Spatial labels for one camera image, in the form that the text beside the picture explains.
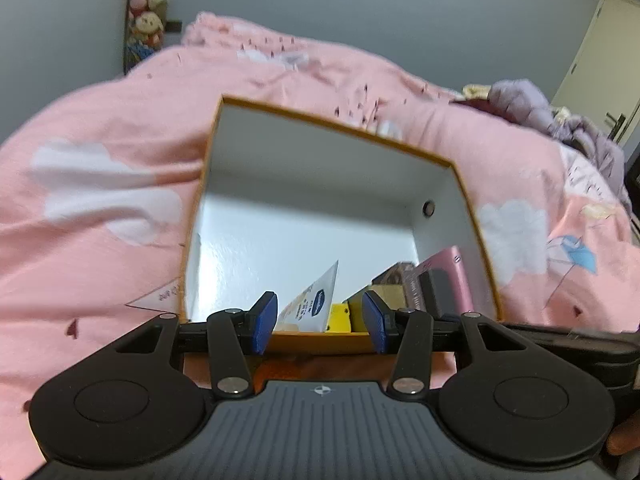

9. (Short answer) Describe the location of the small yellow item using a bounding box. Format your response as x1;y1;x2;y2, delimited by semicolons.
325;302;368;333

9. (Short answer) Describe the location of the pink printed duvet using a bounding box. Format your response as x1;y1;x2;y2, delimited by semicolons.
0;11;640;480

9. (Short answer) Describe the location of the dark red cloth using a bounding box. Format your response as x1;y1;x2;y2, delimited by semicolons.
450;97;501;116

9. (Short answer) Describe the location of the clear column of plush toys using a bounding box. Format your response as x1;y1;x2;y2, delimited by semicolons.
122;0;173;73

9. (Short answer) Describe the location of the cream door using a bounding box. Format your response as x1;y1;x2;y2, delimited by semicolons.
550;0;640;146

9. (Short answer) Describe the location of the dark grey small box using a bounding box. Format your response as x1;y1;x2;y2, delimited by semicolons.
420;269;453;318

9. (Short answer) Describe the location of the black door handle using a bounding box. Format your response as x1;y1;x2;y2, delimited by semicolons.
604;112;628;141

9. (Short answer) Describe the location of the white cream tube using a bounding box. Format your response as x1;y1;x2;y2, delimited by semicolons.
276;260;340;333

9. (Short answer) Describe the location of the orange cardboard box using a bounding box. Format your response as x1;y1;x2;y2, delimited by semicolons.
179;94;503;393

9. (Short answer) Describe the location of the purple padded jacket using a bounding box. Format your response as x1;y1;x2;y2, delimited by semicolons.
487;79;632;206

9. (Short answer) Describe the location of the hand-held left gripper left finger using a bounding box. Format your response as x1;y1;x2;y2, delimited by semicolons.
107;291;279;401

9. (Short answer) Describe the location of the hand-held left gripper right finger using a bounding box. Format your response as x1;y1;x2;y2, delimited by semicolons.
362;290;531;401

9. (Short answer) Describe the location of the pink embossed case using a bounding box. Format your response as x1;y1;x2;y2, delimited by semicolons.
417;246;475;317

